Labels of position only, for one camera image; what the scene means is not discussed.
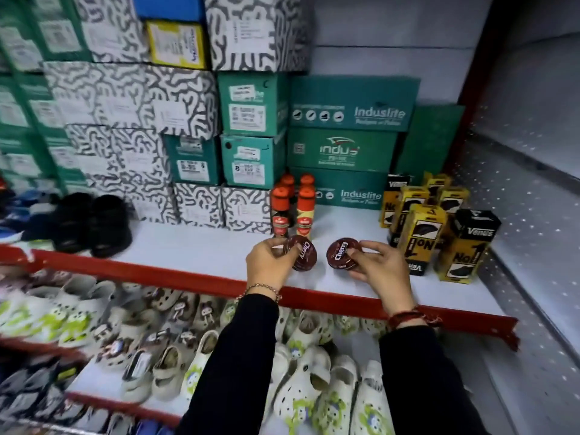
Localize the person's left hand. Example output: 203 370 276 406
245 237 303 293

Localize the person's right hand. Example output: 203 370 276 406
346 240 418 316

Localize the dark red shoe polish tin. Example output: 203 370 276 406
282 235 318 272
326 237 363 271

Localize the person's right forearm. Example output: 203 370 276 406
378 308 491 435

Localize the person's left forearm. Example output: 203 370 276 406
174 292 282 435

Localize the red thread wrist band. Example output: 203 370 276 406
387 306 443 331

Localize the group of yellow black cartons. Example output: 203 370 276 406
380 172 503 285

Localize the green shoebox with white logo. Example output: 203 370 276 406
290 167 388 210
287 127 399 173
288 75 421 132

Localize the white shelf with red edge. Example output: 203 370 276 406
0 205 520 352
0 334 408 435

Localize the teal shoebox with white label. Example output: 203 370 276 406
221 131 287 190
217 71 290 137
164 133 223 186

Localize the row of white clog sandals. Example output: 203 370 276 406
0 272 396 435

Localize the stack of black white patterned shoeboxes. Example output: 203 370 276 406
43 0 313 234

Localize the red shelf upright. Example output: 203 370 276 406
446 0 514 178

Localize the yellow shoebox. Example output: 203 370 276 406
144 20 209 71

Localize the pile of blue shoes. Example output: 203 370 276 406
0 176 60 250

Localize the blue shoebox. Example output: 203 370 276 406
131 0 206 23

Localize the row of dark sandals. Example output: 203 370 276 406
0 353 174 435

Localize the stack of green shoeboxes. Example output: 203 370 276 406
0 0 93 196

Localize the beaded wrist bracelet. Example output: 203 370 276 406
236 283 283 304

